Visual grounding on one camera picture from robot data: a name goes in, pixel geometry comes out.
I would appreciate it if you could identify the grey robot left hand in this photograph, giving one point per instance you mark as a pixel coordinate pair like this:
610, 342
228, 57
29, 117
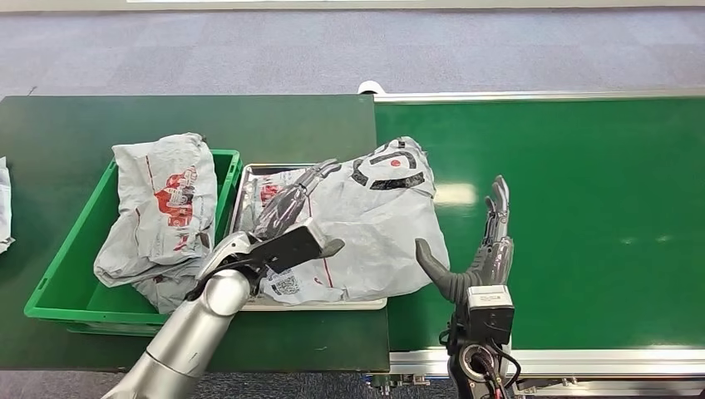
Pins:
289, 248

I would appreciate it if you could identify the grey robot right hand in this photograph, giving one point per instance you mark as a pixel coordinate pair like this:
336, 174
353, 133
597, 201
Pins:
493, 264

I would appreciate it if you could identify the grey package with black print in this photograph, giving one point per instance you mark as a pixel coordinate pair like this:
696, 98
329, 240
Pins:
374, 237

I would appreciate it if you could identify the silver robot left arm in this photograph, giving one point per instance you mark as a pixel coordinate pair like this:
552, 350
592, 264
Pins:
187, 336

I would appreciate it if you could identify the green conveyor belt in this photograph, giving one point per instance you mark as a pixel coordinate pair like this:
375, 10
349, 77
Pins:
578, 165

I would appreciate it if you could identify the grey package with red print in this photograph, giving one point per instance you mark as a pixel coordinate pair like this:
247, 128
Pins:
138, 242

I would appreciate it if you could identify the white conveyor end cap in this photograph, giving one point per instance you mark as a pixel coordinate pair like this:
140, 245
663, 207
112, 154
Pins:
370, 86

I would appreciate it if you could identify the grey package partly seen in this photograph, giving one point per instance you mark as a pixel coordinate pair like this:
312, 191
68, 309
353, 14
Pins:
3, 209

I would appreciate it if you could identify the white scale with steel tray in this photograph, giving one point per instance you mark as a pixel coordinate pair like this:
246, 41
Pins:
250, 187

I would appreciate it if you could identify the green plastic bin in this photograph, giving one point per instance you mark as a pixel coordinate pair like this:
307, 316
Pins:
71, 286

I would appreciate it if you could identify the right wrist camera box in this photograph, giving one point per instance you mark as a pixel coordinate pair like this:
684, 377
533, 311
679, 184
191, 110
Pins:
490, 319

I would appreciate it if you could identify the aluminium conveyor frame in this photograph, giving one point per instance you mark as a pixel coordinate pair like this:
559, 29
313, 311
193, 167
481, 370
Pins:
578, 363

